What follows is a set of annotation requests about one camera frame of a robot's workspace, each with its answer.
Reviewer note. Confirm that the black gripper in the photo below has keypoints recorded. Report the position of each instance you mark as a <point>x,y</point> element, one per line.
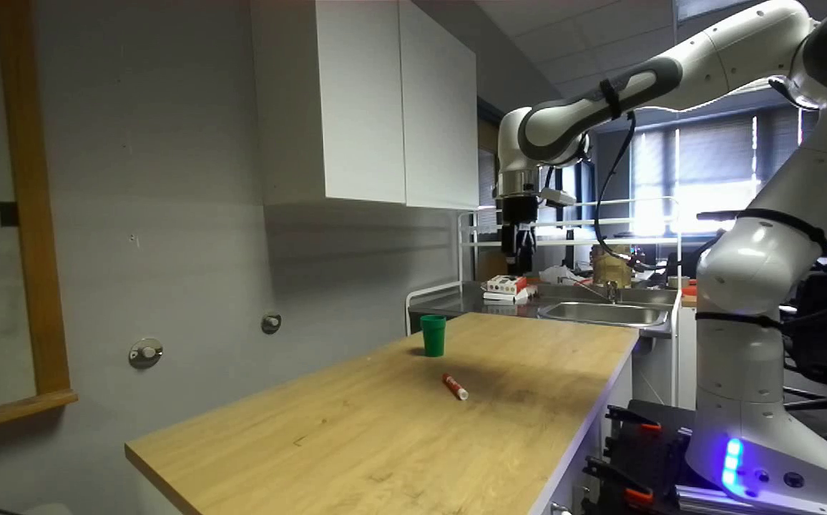
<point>516,233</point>

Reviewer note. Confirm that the red white marker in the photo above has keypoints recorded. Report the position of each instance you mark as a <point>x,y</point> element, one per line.
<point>455,388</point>

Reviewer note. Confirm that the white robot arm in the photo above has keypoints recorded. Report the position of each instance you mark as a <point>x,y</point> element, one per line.
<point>742,437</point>

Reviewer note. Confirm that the green plastic cup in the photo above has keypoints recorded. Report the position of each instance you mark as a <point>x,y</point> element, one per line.
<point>432,329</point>

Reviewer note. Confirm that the red white box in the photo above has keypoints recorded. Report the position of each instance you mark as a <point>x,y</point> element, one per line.
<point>509,289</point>

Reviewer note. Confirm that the brown paper bag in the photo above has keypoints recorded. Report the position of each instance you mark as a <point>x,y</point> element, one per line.
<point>610,269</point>

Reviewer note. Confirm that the metal sink counter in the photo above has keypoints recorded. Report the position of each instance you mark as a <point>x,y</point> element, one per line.
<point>610,316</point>

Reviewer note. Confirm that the wooden framed whiteboard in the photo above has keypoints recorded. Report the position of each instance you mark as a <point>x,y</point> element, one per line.
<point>32,339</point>

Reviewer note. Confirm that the white metal rail frame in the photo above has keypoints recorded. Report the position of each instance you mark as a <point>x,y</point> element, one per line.
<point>562,261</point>

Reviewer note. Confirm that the white wall cabinet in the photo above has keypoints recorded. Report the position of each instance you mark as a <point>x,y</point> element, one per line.
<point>363,102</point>

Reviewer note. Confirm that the black clamp with orange handle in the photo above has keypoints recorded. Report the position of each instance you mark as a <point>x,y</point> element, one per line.
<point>641,462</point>

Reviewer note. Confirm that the small metal wall knob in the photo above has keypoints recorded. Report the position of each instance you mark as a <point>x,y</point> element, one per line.
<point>269,325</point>

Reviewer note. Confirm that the round metal wall knob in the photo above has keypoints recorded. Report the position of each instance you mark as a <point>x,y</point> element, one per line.
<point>143,352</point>

